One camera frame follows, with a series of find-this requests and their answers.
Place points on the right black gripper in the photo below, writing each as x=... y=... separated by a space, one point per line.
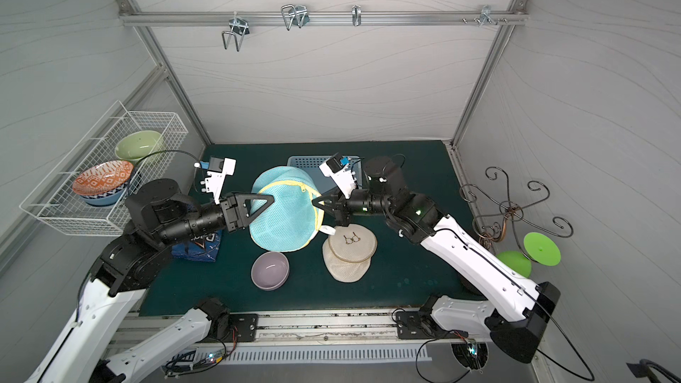
x=340 y=209

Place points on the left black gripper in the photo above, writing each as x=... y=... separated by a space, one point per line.
x=231 y=212

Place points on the teal mesh laundry bag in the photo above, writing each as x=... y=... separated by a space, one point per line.
x=291 y=222

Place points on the cream mesh laundry bag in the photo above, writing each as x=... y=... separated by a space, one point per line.
x=348 y=252

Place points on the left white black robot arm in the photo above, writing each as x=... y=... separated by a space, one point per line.
x=161 y=217

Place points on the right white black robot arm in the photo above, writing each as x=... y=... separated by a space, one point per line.
x=515 y=310

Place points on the blue snack bag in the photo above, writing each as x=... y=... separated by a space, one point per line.
x=201 y=249

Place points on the dark green table mat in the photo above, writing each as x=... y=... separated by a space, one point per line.
x=400 y=275

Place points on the light blue plastic basket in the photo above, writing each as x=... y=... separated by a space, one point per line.
x=310 y=164

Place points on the lilac ceramic bowl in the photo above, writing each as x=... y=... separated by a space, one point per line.
x=270 y=271

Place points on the green ceramic bowl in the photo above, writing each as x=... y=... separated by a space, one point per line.
x=138 y=145

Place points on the blue bowl under orange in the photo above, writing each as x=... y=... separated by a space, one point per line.
x=106 y=199

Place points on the orange patterned bowl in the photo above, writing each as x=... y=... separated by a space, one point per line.
x=103 y=178

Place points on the black scrolled metal stand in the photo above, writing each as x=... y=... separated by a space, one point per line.
x=510 y=218

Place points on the middle metal hook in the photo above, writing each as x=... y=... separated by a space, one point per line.
x=294 y=15

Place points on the left double metal hook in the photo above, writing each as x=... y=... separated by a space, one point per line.
x=235 y=34

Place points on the small metal hook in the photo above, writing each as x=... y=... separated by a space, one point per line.
x=356 y=15

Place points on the green round disc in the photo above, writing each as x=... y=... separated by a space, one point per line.
x=542 y=249

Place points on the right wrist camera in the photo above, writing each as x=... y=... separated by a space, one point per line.
x=339 y=169

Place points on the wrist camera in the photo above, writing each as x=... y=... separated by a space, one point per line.
x=339 y=169
x=216 y=170

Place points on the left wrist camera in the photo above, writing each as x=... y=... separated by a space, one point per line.
x=216 y=170

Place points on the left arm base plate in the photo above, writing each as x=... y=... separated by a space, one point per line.
x=239 y=327

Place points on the aluminium front rail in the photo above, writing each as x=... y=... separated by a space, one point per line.
x=283 y=328

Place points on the aluminium rail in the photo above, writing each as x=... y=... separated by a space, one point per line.
x=283 y=328
x=317 y=19

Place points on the white slotted cable duct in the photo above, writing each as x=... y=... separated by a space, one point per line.
x=328 y=355

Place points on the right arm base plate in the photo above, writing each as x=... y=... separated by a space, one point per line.
x=412 y=326

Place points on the white wire wall basket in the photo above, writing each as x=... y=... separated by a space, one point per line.
x=54 y=203

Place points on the aluminium top rail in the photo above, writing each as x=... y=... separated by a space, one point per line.
x=317 y=19

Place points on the right metal hook bracket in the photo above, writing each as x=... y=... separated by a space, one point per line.
x=485 y=18

